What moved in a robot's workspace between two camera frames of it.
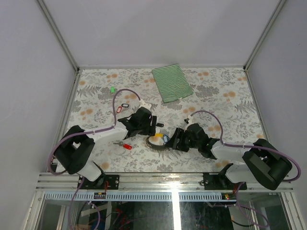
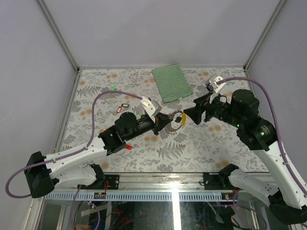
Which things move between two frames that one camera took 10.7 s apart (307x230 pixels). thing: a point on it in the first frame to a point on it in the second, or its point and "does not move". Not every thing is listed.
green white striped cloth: (171, 82) does not move
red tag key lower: (126, 146) does not move
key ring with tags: (154, 146) to (175, 123)
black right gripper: (172, 143) to (195, 113)
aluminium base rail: (140, 181) does not move
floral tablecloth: (222, 97) does not move
